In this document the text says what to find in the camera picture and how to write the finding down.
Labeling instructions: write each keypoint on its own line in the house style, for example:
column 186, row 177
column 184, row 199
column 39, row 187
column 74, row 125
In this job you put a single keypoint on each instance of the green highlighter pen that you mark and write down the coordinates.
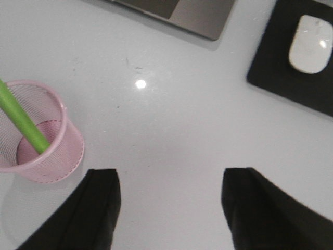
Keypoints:
column 14, row 111

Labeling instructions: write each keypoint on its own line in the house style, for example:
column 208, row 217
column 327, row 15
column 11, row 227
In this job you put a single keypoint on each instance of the pink mesh pen holder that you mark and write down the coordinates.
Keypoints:
column 48, row 112

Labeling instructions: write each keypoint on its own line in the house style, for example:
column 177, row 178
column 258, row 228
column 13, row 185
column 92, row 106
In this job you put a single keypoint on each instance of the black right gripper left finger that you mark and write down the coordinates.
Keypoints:
column 87, row 218

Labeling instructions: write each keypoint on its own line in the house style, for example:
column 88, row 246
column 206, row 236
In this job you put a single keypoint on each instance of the black mouse pad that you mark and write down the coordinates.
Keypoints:
column 270, row 68

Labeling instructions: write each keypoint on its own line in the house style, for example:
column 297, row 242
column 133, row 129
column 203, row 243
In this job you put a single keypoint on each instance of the grey laptop computer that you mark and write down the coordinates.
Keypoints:
column 204, row 19

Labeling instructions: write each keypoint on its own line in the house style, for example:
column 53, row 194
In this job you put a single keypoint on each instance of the white computer mouse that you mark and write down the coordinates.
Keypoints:
column 311, row 47

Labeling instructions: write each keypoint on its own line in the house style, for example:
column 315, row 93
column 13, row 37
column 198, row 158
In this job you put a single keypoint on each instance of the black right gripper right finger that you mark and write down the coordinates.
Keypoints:
column 262, row 216

